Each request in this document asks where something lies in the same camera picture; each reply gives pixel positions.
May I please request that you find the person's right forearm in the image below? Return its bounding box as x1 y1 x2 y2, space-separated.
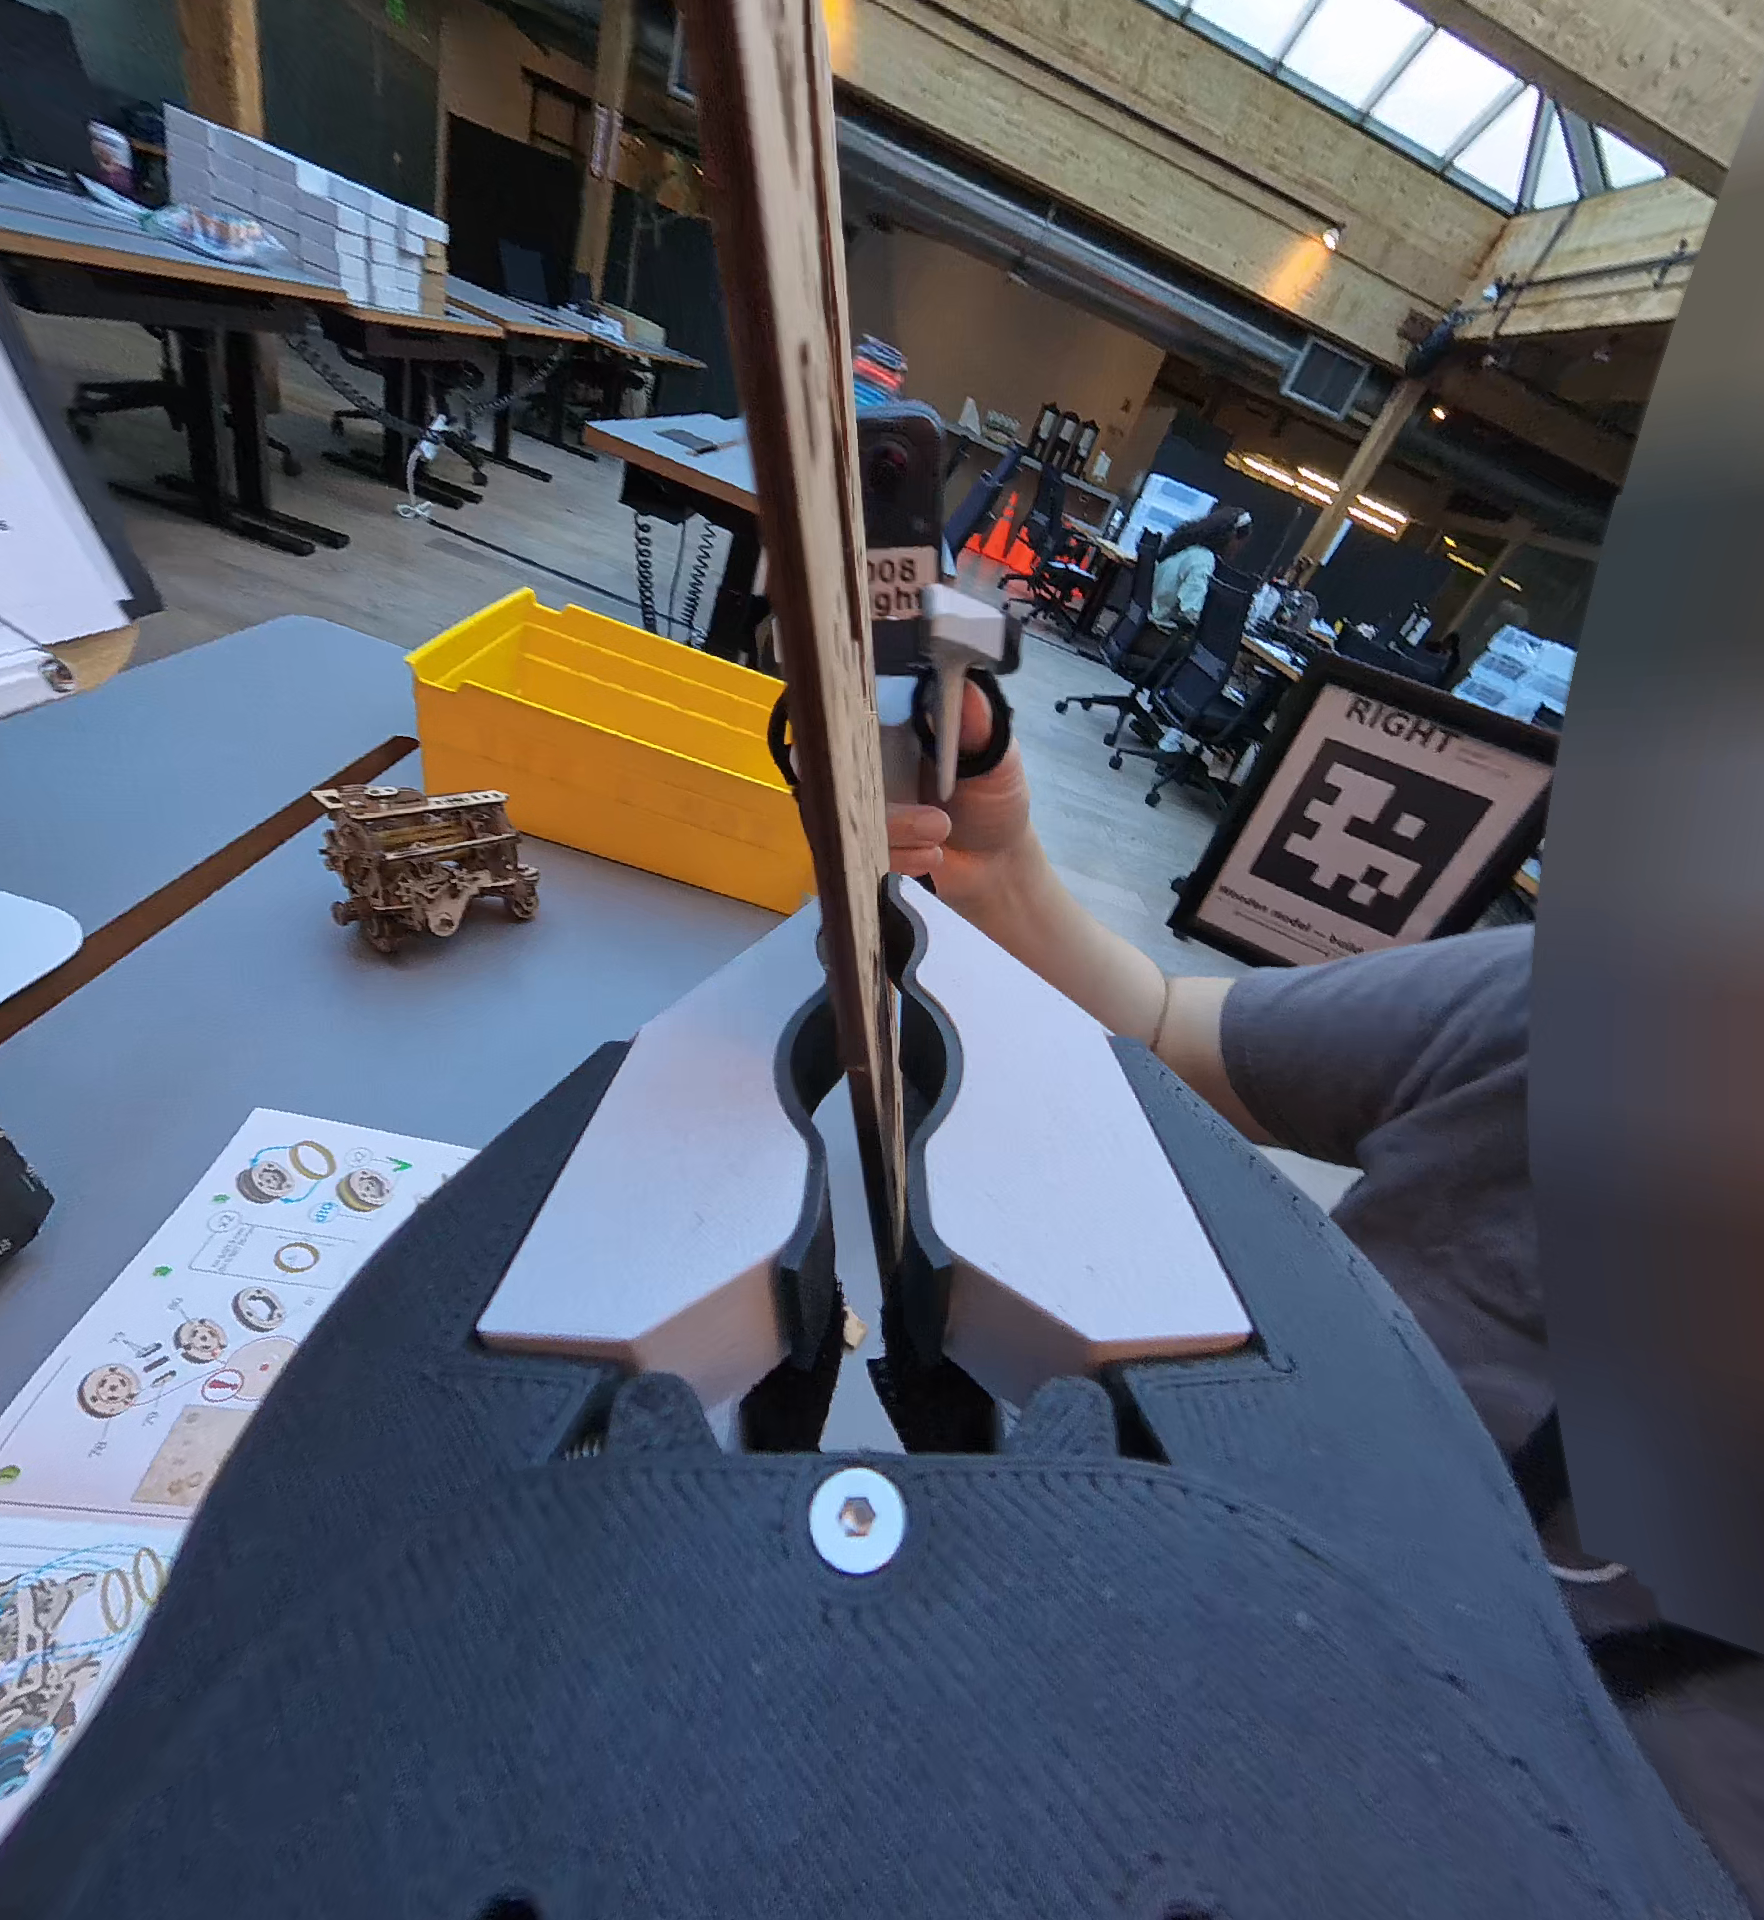
957 861 1280 1149

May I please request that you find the grey desk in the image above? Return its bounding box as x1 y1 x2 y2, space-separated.
0 737 824 1517

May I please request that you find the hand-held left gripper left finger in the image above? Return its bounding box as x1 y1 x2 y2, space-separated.
478 897 843 1447

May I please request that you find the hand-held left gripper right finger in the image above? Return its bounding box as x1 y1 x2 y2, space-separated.
880 877 1255 1447

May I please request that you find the framed marker sign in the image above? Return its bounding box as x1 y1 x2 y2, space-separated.
1167 647 1562 987

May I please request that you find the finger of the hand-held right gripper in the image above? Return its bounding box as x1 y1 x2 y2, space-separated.
916 583 1022 804

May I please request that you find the dark computer monitor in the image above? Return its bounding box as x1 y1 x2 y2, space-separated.
0 0 101 169

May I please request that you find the yellow plastic bin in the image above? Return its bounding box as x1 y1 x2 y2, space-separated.
404 589 824 914

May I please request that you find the background desk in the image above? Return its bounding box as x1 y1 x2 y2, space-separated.
343 285 712 487
0 157 367 554
582 412 770 669

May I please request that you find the assembly instruction booklet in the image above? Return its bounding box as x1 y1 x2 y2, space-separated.
0 1108 482 1870

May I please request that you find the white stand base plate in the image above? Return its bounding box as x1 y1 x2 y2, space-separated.
0 611 421 939

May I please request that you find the pile of white packets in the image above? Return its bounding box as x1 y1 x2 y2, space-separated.
1450 621 1581 720

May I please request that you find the person's right hand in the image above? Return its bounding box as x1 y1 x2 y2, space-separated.
885 742 1047 931

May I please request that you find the laser-cut wooden parts sheet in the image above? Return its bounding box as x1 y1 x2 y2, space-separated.
675 0 912 1276

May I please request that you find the person's grey t-shirt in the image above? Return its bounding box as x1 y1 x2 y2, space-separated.
1220 921 1562 1465

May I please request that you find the black office chair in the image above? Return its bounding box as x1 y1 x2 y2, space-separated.
1055 566 1280 813

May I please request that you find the small wooden mechanical model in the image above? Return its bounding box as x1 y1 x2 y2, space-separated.
308 780 542 957

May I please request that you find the black coiled cable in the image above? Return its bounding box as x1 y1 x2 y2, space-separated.
629 507 719 635

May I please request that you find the grey ventilation duct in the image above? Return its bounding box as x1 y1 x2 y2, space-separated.
835 116 1370 414

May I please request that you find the stack of white boxes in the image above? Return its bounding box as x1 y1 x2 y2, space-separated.
162 102 452 316

